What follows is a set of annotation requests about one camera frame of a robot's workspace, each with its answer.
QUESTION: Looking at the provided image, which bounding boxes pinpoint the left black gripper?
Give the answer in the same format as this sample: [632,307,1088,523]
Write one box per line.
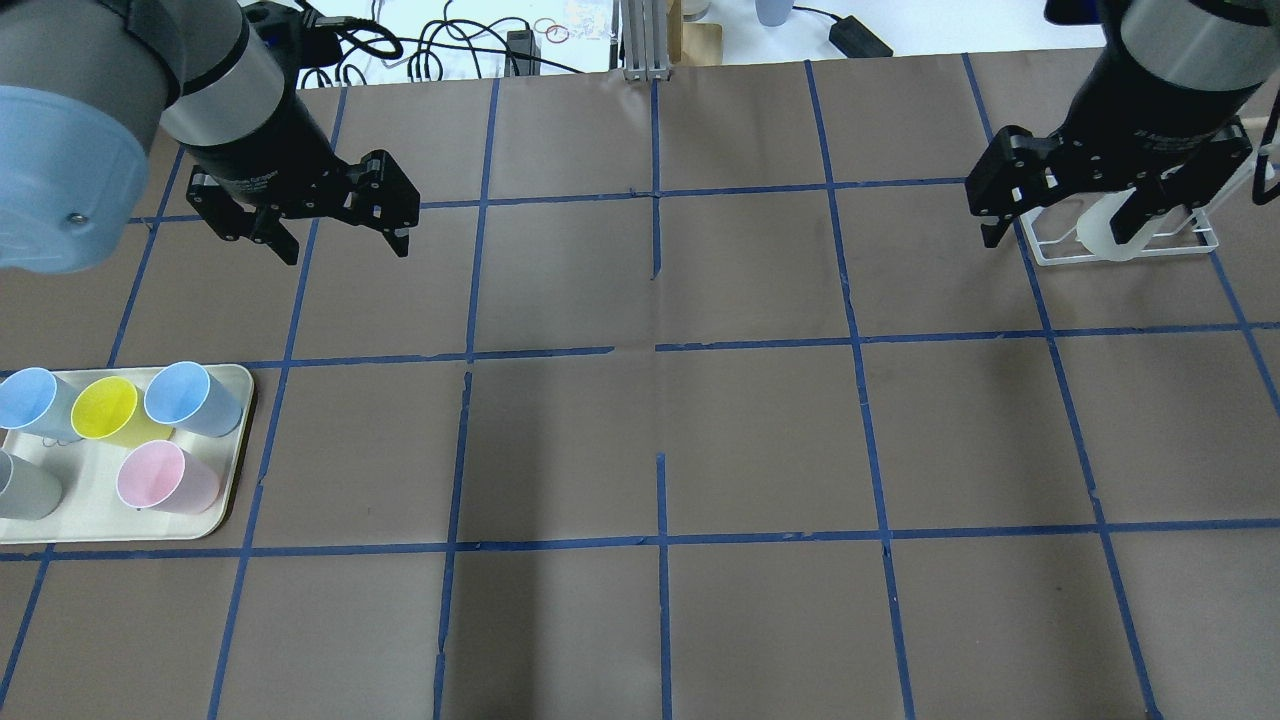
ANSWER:
[186,150,421,266]

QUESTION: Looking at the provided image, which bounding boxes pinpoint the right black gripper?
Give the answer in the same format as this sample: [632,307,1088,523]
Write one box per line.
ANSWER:
[965,126,1253,249]

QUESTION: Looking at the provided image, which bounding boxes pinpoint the cream white cup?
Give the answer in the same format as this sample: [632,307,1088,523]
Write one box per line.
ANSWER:
[1075,190,1162,263]

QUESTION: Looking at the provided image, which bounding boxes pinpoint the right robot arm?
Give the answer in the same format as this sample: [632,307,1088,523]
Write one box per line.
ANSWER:
[964,1,1277,261]

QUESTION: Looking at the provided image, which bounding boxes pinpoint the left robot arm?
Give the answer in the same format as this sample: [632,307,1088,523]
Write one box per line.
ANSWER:
[1,1,420,274]

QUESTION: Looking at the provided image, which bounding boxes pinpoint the white dish rack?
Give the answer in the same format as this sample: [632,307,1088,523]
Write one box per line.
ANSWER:
[1012,151,1258,266]

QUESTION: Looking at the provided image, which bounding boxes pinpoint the light blue cup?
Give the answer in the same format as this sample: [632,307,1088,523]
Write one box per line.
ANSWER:
[143,361,244,437]
[1,366,82,442]

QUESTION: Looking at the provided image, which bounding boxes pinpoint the yellow cup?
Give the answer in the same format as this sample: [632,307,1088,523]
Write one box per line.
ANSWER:
[70,375,175,448]

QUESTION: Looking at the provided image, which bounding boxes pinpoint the pink cup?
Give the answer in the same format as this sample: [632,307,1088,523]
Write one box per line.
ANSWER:
[115,439,221,515]

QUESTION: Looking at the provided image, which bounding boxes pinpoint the grey cup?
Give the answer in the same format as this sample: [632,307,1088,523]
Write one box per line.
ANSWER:
[1,451,64,521]

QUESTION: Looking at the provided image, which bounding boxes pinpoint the black power adapter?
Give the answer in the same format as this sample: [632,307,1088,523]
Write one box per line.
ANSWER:
[828,15,895,59]

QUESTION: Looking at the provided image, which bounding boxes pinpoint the cream plastic tray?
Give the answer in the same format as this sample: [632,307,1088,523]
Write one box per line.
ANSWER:
[1,364,256,546]

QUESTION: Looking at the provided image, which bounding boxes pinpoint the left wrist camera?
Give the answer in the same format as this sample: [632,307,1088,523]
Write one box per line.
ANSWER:
[241,1,346,70]

